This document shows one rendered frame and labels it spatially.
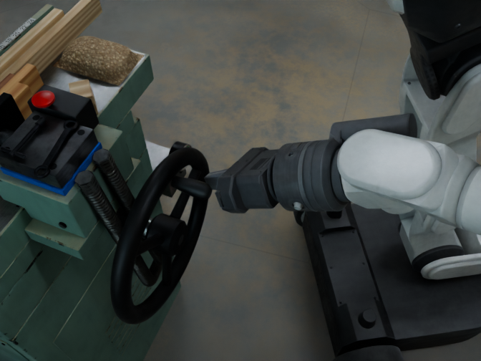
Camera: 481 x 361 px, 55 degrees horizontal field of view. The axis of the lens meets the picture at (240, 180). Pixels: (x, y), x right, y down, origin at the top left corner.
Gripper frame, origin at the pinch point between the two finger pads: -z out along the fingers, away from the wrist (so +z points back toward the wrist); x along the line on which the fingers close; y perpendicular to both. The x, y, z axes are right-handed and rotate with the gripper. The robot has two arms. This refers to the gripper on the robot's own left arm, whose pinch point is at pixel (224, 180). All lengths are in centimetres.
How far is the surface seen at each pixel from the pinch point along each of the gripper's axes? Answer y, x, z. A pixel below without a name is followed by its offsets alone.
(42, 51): 24.6, 5.3, -34.6
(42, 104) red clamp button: 18.4, -11.1, -15.5
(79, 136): 13.2, -10.9, -11.4
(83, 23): 26.8, 17.1, -35.6
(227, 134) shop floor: -30, 100, -79
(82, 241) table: -1.1, -14.9, -16.3
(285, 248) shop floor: -63, 66, -44
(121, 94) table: 13.6, 8.4, -23.2
